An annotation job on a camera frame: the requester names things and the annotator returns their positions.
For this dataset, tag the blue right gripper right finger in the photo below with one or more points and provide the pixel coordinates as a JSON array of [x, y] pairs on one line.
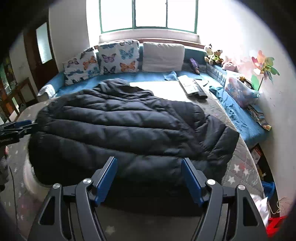
[[195, 181]]

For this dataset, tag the pink plush toy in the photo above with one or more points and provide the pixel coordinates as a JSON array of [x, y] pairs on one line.
[[229, 66]]

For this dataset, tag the white plush toy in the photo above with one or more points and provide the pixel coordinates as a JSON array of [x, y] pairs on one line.
[[209, 54]]

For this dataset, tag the left butterfly print pillow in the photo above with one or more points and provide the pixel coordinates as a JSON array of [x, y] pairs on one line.
[[81, 67]]

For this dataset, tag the red plastic item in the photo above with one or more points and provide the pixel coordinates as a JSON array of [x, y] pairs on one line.
[[273, 225]]

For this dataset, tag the wooden wall shelf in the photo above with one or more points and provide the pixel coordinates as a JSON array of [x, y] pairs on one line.
[[7, 76]]

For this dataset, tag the butterfly print pillow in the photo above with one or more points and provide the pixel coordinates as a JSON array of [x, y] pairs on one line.
[[118, 57], [81, 67]]

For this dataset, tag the clear plastic storage box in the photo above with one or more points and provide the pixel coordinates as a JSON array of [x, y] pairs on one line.
[[242, 94]]

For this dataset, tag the white computer keyboard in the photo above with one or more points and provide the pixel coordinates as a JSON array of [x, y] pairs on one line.
[[191, 87]]

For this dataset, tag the black puffer jacket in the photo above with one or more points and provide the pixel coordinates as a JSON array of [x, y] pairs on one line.
[[149, 136]]

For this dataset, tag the purple plush toy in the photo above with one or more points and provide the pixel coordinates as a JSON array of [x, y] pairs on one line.
[[194, 65]]

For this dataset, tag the right butterfly print pillow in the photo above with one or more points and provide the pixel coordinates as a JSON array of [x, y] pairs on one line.
[[118, 57]]

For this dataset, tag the green framed window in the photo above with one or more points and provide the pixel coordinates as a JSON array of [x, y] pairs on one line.
[[138, 14]]

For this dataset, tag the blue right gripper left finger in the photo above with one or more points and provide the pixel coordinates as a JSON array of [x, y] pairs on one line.
[[102, 180]]

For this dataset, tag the colourful pinwheel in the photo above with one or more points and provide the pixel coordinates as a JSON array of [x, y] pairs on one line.
[[263, 69]]

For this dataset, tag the plain grey pillow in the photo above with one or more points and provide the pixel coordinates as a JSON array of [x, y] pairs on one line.
[[162, 57]]

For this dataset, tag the dark wooden door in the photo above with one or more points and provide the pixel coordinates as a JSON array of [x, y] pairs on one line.
[[39, 51]]

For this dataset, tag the green brown plush toy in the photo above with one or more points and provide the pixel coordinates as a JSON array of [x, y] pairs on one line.
[[216, 58]]

